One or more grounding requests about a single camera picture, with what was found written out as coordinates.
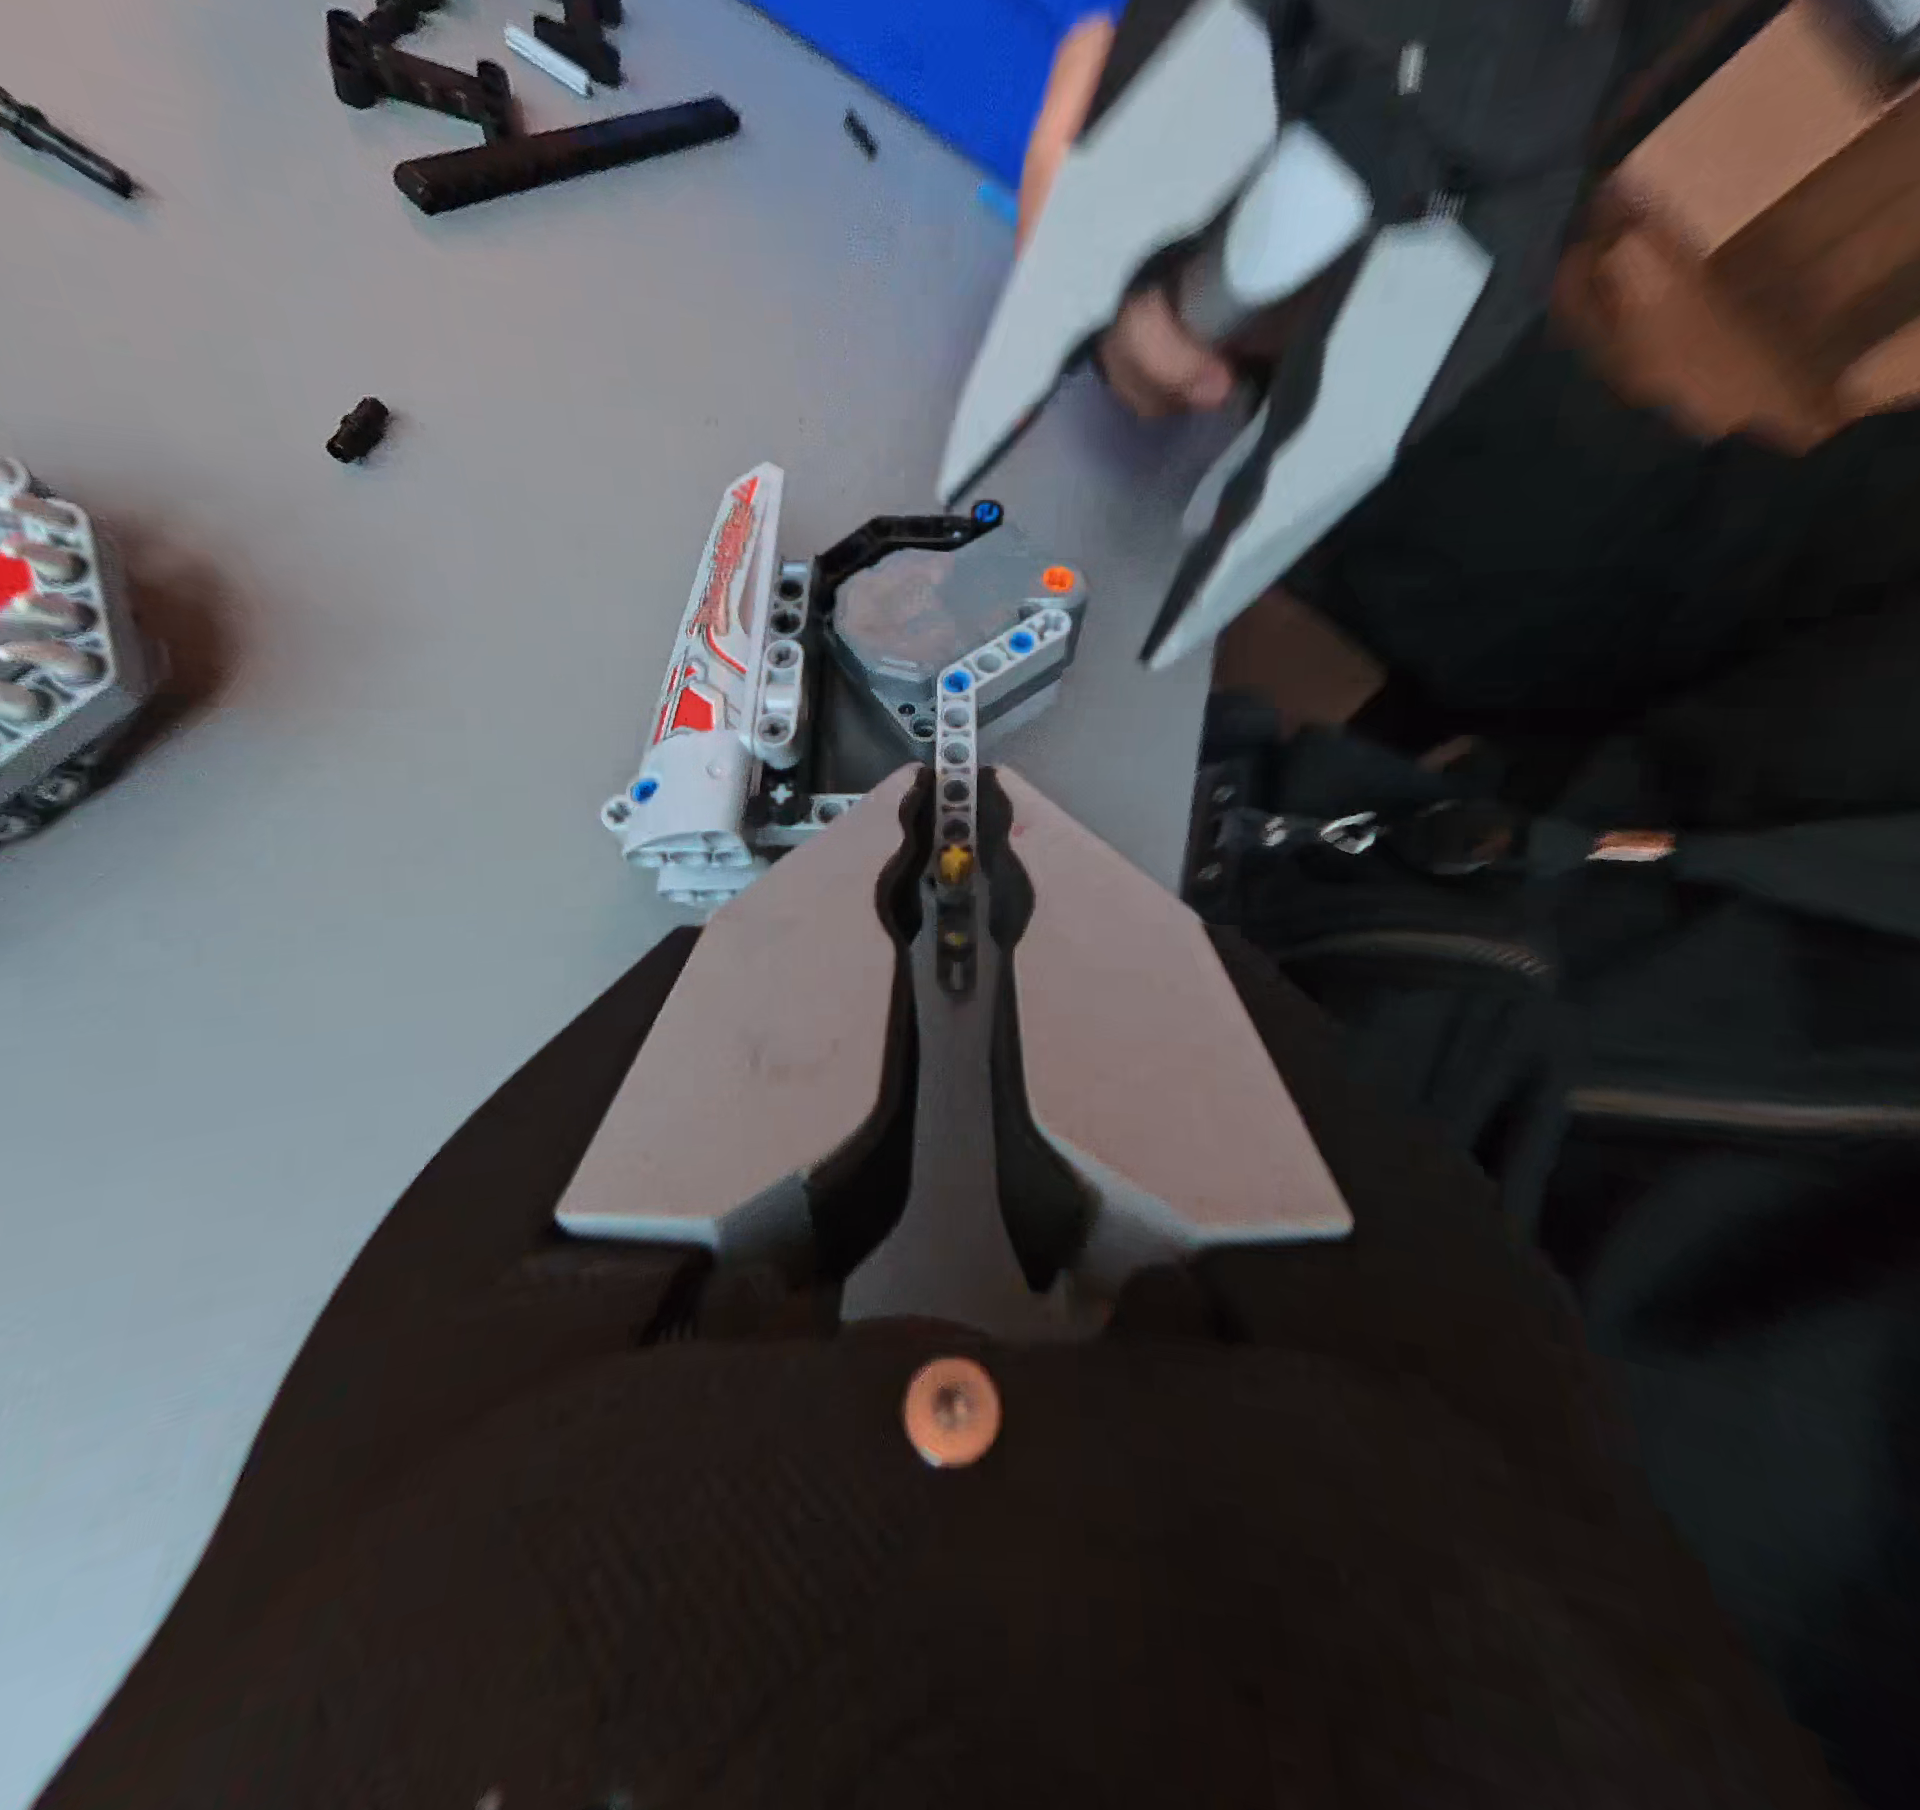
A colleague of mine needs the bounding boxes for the black lego axle pin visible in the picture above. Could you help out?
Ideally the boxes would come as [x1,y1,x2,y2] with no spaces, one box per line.
[0,86,142,200]

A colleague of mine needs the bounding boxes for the long black lego beam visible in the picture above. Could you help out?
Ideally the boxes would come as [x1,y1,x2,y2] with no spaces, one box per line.
[395,96,743,216]

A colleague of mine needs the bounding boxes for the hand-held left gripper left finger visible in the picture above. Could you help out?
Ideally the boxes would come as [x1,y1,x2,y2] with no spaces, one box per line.
[554,763,923,1279]

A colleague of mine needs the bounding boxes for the person's black jacket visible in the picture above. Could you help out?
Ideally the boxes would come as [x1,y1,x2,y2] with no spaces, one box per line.
[1052,0,1920,1810]

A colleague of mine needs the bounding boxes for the black angled lego assembly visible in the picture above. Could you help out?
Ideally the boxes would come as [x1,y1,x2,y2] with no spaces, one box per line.
[326,0,521,142]

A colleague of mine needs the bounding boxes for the grey spiked lego vehicle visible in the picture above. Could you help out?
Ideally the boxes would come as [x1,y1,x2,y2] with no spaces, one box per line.
[0,455,171,847]

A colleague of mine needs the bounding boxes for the person's right hand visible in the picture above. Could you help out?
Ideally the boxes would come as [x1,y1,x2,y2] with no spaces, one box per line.
[1018,15,1256,420]

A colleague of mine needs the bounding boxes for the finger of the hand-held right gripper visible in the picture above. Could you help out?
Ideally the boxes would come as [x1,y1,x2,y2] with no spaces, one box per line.
[934,0,1281,505]
[1136,216,1498,676]

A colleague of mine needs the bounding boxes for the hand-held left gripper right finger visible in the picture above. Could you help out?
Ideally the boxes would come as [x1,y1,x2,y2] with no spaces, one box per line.
[977,763,1356,1296]

